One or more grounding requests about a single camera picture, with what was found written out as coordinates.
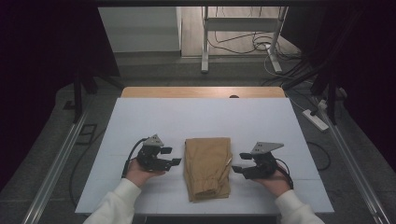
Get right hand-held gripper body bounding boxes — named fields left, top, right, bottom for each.
left=244, top=141, right=285, bottom=181

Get dark curtain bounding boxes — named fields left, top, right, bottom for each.
left=0, top=0, right=121, bottom=190
left=279, top=0, right=396, bottom=175

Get wooden table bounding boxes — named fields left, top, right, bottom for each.
left=120, top=86, right=287, bottom=99

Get tangle of floor cables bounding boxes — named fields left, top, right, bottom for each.
left=206, top=7, right=314, bottom=87

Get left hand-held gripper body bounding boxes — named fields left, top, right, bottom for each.
left=135, top=133, right=171, bottom=173

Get black stand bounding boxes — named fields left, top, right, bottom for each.
left=280, top=59, right=341, bottom=126
left=72, top=62, right=126, bottom=124

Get left hand-held gripper black cable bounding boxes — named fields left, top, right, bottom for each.
left=121, top=137, right=150, bottom=179

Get right hand-held gripper black cable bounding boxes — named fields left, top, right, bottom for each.
left=275, top=157, right=295, bottom=190

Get white metal stand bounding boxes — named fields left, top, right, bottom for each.
left=200, top=6, right=290, bottom=75

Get person's left hand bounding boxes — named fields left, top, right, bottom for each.
left=125, top=158, right=166, bottom=189

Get hand-held gripper black cable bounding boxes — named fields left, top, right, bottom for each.
left=121, top=137, right=150, bottom=179
left=275, top=157, right=295, bottom=190

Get aluminium rail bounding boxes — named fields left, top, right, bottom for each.
left=21, top=111, right=91, bottom=224
left=313, top=101, right=396, bottom=224

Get tan children's pants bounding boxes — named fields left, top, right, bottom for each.
left=183, top=136, right=234, bottom=203

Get black floor cable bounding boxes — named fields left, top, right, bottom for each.
left=68, top=126, right=107, bottom=207
left=305, top=141, right=332, bottom=172

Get white power strip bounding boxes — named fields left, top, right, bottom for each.
left=302, top=108, right=331, bottom=132

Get person's right hand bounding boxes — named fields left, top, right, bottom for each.
left=253, top=165, right=292, bottom=198

